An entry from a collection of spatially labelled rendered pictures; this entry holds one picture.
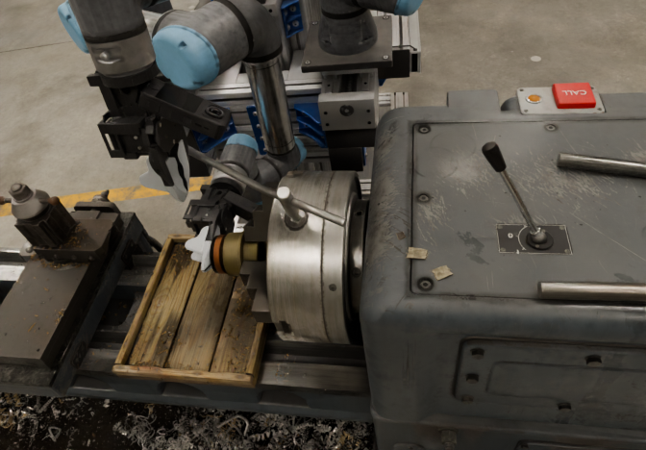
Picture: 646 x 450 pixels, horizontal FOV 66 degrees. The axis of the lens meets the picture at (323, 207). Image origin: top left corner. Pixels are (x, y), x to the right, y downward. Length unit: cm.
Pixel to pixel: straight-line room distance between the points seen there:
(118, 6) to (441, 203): 50
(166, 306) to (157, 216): 154
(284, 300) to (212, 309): 38
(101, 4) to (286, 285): 46
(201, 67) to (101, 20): 31
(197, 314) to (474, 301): 68
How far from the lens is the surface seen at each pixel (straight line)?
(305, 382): 105
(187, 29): 94
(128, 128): 71
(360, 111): 122
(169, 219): 267
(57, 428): 159
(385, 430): 111
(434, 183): 80
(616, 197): 83
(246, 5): 99
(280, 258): 79
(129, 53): 66
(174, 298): 121
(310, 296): 79
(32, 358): 119
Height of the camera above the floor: 183
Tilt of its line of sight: 48 degrees down
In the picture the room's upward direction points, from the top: 11 degrees counter-clockwise
